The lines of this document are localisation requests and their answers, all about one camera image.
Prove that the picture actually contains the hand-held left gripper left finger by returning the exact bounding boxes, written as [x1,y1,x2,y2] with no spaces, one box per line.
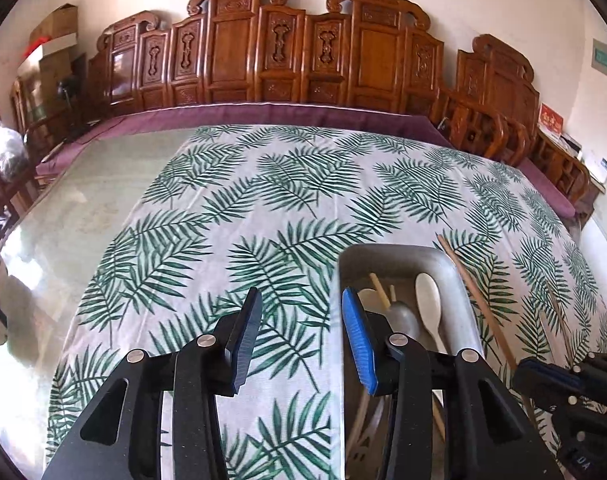
[41,287,263,480]

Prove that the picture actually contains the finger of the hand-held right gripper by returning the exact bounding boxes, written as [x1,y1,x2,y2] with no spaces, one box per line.
[512,351,607,406]
[551,397,607,470]

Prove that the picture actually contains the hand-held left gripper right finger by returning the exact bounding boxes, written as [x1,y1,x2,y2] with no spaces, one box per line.
[342,287,567,480]

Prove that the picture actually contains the large metal spoon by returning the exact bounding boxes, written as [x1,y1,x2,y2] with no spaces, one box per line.
[387,301,421,343]

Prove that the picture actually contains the cream white spoon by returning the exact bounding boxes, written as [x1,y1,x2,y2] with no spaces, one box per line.
[415,271,447,353]

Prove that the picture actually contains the grey utensil tray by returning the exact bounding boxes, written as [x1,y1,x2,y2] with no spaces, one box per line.
[337,245,489,480]

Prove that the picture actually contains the leaf print tablecloth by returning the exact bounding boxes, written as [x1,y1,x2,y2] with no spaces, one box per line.
[46,124,607,480]

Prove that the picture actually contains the wooden side table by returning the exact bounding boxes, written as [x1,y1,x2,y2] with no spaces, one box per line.
[528,130,593,213]

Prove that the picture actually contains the white box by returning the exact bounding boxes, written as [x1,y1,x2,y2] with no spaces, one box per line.
[582,149,607,183]

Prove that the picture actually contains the carved wooden sofa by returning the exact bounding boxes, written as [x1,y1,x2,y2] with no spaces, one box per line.
[86,0,541,166]

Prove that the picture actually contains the black standing fan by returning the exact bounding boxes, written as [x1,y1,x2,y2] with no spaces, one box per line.
[55,76,83,128]

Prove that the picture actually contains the white plastic bag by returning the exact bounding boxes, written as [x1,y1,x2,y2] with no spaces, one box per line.
[0,116,25,173]

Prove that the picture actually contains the cardboard box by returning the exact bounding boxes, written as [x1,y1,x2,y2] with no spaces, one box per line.
[28,4,80,63]

